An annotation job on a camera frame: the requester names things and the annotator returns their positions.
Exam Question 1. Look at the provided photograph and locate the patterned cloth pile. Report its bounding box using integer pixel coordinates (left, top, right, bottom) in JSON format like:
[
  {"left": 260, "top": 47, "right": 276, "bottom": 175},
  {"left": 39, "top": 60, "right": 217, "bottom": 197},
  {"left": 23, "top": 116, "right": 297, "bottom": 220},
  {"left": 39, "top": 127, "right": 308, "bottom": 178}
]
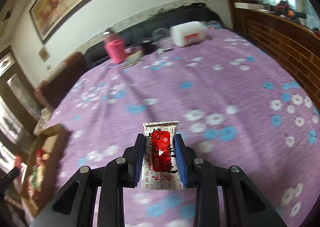
[{"left": 33, "top": 108, "right": 52, "bottom": 135}]

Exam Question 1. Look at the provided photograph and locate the small wall picture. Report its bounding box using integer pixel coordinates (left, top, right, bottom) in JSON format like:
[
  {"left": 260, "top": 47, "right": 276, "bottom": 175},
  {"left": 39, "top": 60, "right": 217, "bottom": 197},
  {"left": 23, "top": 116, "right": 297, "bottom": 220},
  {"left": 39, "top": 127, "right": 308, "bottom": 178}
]
[{"left": 39, "top": 46, "right": 50, "bottom": 63}]

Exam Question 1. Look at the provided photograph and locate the black small cup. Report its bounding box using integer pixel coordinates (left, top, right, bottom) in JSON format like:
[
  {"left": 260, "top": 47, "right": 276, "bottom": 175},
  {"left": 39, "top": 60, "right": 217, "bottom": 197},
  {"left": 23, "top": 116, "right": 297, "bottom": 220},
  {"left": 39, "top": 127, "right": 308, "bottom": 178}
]
[{"left": 141, "top": 38, "right": 157, "bottom": 55}]

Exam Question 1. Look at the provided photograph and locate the cardboard tray box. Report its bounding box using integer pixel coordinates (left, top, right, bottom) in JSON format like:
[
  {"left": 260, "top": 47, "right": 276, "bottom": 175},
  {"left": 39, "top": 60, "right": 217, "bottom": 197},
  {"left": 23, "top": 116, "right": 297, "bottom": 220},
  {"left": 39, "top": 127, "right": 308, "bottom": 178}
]
[{"left": 21, "top": 124, "right": 70, "bottom": 219}]

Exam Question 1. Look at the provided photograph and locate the clear glass cup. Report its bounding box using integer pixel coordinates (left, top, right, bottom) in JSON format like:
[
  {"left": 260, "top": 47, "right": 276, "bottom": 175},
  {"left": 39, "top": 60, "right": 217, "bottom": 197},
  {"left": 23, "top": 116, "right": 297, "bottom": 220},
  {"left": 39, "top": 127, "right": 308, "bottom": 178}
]
[{"left": 152, "top": 28, "right": 170, "bottom": 44}]

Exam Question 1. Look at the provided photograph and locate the wooden glass door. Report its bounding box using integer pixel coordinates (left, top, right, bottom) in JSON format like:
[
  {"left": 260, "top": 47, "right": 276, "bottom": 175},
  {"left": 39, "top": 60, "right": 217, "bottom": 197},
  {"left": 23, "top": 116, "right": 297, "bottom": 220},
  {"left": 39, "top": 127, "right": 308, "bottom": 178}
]
[{"left": 1, "top": 46, "right": 41, "bottom": 163}]

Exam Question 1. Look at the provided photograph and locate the wooden cabinet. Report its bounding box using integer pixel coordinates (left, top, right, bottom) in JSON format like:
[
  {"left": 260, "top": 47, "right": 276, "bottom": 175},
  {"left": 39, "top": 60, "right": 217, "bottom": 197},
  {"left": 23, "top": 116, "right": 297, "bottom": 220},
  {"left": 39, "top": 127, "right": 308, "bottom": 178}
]
[{"left": 228, "top": 0, "right": 319, "bottom": 107}]

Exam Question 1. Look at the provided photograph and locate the small booklet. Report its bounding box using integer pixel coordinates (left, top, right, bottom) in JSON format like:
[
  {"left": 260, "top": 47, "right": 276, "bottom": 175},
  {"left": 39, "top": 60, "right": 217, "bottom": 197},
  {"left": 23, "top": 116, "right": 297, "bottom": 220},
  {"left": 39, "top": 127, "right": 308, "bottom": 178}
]
[{"left": 121, "top": 51, "right": 143, "bottom": 69}]

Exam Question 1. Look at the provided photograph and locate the purple floral tablecloth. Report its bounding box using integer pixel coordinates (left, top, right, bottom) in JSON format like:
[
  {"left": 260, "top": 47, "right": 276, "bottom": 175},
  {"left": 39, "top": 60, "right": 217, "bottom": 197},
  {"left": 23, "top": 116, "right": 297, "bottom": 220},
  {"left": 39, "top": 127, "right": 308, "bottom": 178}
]
[{"left": 49, "top": 29, "right": 319, "bottom": 226}]

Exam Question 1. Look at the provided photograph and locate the black leather sofa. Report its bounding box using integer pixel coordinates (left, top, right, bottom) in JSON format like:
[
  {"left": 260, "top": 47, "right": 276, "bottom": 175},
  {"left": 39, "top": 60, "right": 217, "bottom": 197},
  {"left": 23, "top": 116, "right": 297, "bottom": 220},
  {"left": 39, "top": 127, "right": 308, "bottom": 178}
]
[{"left": 84, "top": 3, "right": 223, "bottom": 69}]

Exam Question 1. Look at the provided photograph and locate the white plastic jar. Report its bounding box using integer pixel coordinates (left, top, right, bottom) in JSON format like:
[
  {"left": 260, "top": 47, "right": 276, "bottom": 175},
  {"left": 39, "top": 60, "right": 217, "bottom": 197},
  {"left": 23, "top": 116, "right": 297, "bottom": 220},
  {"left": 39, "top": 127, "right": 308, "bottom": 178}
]
[{"left": 170, "top": 21, "right": 206, "bottom": 47}]

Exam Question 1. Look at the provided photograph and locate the white red candy pack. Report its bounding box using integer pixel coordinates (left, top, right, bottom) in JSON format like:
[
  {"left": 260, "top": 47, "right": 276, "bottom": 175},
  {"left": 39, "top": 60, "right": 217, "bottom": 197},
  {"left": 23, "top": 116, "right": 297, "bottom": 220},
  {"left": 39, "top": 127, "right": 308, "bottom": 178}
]
[{"left": 141, "top": 121, "right": 183, "bottom": 190}]

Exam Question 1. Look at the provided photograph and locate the brown armchair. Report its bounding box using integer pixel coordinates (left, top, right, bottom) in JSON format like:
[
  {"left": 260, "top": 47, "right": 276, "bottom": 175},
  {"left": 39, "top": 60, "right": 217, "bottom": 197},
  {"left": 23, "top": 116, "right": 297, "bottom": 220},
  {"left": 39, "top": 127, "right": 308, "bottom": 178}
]
[{"left": 34, "top": 52, "right": 88, "bottom": 112}]

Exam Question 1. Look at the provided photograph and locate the pink sleeved thermos bottle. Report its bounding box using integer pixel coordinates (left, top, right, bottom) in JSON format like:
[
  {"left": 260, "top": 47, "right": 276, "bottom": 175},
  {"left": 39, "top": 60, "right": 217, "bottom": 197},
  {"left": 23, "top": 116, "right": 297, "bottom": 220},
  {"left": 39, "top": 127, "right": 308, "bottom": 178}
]
[{"left": 103, "top": 28, "right": 127, "bottom": 64}]

